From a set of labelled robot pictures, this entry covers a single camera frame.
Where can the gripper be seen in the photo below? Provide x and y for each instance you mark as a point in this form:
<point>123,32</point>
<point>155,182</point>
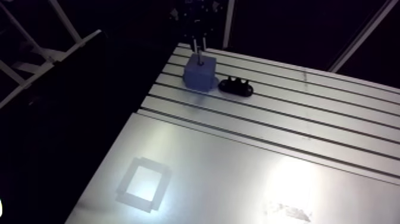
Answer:
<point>197,18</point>

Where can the steel bolt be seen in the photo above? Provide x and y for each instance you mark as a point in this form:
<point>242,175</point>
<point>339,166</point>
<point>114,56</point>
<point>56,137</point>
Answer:
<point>200,58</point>

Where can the dark blue-grey block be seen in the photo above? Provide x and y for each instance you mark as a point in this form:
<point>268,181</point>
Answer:
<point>200,76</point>

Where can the black oval holder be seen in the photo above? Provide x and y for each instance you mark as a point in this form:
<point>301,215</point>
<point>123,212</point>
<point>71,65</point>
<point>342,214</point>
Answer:
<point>236,87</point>

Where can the pale metal post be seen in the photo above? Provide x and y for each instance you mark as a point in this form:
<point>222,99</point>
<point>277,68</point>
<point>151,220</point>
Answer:
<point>228,22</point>
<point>362,36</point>

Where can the pale metal frame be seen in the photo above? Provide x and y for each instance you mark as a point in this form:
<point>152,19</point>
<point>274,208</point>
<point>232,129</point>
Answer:
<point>47,54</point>

